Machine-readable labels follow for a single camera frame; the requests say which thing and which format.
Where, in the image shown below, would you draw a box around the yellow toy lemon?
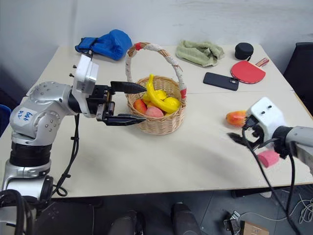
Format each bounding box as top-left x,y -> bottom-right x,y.
164,97 -> 182,111

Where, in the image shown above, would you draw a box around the black chair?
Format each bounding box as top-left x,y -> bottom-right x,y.
283,42 -> 313,99

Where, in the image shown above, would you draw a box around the white tangled cable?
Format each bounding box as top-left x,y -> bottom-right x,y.
281,189 -> 313,225

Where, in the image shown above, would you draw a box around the metal clip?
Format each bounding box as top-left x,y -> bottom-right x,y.
223,211 -> 242,234

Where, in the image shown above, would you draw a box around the red-yellow toy apple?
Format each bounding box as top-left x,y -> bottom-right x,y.
133,98 -> 148,116

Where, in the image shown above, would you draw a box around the green crumpled towel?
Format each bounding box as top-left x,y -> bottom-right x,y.
176,39 -> 225,68

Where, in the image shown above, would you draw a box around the yellow toy banana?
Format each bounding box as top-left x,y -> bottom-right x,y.
143,74 -> 177,113

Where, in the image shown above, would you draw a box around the red table tennis paddle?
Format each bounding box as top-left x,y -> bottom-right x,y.
230,57 -> 270,85

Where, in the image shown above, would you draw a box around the blue cloth bag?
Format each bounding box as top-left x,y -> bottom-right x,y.
74,29 -> 133,61

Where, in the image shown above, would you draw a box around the red-yellow toy mango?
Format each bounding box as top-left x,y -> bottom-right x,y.
225,110 -> 248,127

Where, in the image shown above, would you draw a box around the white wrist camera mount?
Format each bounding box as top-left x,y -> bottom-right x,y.
246,97 -> 293,150
69,54 -> 100,115

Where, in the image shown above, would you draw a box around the black round case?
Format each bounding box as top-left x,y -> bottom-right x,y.
234,42 -> 255,61

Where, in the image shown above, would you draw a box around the black smartphone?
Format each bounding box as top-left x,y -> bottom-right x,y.
203,72 -> 240,92

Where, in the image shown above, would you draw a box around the pink toy peach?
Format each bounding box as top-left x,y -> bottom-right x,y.
145,106 -> 164,118

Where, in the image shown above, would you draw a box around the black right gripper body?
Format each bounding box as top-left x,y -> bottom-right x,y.
242,114 -> 266,148

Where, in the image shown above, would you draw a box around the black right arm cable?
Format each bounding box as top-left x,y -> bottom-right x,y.
241,127 -> 304,235

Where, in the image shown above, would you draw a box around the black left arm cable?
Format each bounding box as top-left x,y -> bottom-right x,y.
50,114 -> 81,198

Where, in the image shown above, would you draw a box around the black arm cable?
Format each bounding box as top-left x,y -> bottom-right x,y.
241,127 -> 304,235
50,114 -> 81,198

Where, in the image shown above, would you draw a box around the wicker basket with wrapped handle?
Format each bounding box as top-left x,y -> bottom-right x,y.
125,42 -> 188,136

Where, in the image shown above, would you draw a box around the blue object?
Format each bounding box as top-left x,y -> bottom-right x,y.
0,104 -> 13,138

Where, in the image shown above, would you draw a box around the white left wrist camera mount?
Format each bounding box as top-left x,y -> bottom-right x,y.
69,54 -> 100,115

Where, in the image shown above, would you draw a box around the dark rounded shape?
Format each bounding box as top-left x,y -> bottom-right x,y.
170,202 -> 203,235
109,210 -> 145,235

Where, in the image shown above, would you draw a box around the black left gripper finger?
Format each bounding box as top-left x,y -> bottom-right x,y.
110,81 -> 148,94
101,114 -> 147,127

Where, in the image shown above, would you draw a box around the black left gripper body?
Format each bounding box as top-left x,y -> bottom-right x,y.
87,84 -> 116,121

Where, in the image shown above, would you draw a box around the brown cardboard box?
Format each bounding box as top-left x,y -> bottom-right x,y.
240,220 -> 270,235

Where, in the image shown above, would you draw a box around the black robot torso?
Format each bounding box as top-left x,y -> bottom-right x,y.
31,197 -> 104,235

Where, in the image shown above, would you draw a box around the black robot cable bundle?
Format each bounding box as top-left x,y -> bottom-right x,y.
0,188 -> 34,235

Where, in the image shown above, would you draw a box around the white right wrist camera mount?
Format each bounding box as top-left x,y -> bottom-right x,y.
246,97 -> 293,150

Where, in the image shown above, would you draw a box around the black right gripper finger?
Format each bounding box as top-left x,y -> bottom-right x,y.
227,132 -> 249,145

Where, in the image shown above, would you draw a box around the pink sponge block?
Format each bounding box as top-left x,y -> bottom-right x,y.
258,150 -> 280,168

